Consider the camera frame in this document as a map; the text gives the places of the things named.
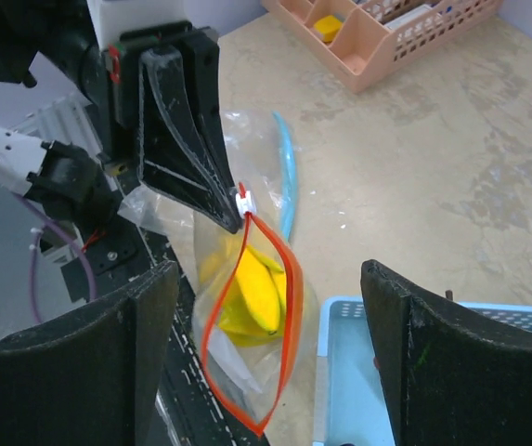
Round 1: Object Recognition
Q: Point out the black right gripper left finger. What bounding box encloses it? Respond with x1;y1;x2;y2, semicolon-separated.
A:
0;261;178;445

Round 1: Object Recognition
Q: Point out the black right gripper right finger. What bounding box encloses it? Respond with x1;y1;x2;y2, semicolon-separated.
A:
360;259;532;445

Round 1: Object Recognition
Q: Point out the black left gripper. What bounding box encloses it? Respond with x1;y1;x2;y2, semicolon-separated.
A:
101;20;241;233

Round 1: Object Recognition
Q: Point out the clear blue-zipper bag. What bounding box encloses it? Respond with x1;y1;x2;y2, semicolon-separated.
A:
221;110;299;240

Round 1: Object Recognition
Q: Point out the light blue plastic basket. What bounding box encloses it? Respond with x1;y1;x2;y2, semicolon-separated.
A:
312;295;532;446

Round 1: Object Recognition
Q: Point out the yellow banana bunch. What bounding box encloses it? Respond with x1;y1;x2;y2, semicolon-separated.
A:
215;244;286;348

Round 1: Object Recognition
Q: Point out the clear orange-zipper bag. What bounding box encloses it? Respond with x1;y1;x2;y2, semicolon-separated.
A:
119;109;320;440

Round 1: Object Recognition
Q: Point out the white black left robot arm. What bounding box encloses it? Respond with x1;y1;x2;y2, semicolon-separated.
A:
0;1;242;233

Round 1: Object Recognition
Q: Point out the yellow grey eraser block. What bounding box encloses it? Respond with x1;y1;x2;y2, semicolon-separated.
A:
311;15;344;44

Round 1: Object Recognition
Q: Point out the peach desk organizer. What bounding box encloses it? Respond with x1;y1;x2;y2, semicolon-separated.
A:
262;0;502;93

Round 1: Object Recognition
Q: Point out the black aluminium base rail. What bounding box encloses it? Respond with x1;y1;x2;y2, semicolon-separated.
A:
14;92;266;446

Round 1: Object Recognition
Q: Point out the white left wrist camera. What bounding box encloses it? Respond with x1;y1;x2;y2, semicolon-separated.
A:
86;0;187;50

